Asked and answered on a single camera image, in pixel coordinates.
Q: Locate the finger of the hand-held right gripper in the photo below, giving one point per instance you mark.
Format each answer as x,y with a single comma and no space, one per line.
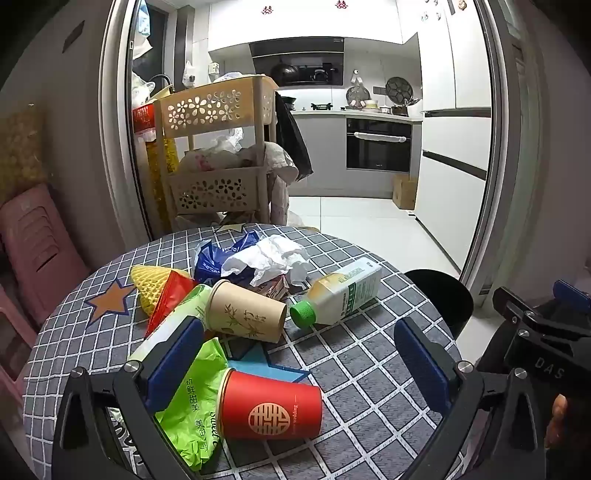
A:
572,290

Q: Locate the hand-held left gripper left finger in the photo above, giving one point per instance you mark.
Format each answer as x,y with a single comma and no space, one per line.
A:
178,350

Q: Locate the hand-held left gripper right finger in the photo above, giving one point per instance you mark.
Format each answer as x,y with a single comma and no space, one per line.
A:
422,357

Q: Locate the red snack bag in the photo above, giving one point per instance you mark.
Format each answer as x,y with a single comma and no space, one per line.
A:
171,295

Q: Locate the person's right hand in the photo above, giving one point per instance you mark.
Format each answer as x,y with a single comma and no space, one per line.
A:
556,417

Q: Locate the green white plastic package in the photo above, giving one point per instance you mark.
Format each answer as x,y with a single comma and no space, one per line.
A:
189,304

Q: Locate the green plastic bag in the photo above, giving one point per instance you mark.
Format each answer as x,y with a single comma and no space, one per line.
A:
194,406

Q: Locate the yellow foam fruit net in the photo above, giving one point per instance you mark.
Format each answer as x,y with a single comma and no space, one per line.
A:
147,286

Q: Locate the brown paper cup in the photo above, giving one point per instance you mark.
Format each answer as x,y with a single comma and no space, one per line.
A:
244,314

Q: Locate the blue plastic bag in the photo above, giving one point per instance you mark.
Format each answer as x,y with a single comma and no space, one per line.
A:
210,263

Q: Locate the green capped plastic bottle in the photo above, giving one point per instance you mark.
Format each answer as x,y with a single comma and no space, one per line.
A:
346,290

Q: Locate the red paper cup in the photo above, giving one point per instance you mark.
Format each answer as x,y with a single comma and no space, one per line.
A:
272,406

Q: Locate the white crumpled tissue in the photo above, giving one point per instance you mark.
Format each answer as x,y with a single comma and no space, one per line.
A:
272,254

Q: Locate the pink plastic stool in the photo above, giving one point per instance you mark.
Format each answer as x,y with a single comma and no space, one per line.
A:
11,341

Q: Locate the cardboard box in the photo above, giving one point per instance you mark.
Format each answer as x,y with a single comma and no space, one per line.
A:
405,191

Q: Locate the gold foil package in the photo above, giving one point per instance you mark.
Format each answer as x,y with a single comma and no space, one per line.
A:
159,180

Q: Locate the pink plastic chair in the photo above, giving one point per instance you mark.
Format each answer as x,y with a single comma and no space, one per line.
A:
37,240

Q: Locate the grey hanging cloth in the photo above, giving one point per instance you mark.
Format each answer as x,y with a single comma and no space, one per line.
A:
279,184

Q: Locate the white plastic bags in rack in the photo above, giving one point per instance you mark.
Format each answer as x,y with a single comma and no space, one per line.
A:
217,154

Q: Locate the black built-in oven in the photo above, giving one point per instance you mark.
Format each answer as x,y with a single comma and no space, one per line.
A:
378,145

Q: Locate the white refrigerator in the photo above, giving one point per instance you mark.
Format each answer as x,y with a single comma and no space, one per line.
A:
457,83

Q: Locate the red plastic basket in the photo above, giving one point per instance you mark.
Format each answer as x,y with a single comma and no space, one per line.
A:
143,116

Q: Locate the black hanging bag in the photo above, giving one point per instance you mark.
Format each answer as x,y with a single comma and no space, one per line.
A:
291,138

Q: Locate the beige plastic storage rack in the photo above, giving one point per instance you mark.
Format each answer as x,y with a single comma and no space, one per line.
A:
207,108

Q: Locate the yellow patterned cushion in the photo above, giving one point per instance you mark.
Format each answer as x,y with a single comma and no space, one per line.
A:
21,152

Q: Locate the round black baking pan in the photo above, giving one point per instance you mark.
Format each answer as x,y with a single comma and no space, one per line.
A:
399,90

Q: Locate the round metal strainer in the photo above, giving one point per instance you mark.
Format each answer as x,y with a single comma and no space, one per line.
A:
355,96

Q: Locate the black wok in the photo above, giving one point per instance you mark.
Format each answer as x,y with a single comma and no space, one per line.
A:
284,72

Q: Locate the black range hood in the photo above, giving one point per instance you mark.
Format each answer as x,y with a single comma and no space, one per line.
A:
295,55

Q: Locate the sliding door frame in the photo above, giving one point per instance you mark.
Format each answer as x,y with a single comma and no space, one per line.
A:
115,115

